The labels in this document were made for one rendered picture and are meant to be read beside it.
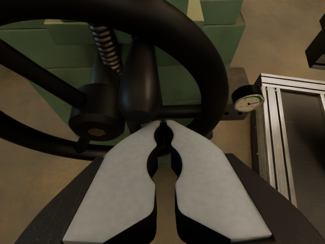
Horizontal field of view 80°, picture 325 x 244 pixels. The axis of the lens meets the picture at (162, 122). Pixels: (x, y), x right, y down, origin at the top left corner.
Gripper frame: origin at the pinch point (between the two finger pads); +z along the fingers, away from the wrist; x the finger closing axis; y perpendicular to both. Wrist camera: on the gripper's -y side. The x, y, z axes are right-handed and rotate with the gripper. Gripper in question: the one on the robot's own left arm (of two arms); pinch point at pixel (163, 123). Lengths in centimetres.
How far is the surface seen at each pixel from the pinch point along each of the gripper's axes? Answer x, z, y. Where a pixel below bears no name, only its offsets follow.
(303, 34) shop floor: 114, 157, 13
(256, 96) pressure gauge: 19.0, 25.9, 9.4
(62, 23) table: -10.9, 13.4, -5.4
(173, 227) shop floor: 3, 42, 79
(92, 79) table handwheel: -8.3, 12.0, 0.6
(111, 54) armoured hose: -5.8, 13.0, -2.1
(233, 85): 18.1, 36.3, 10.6
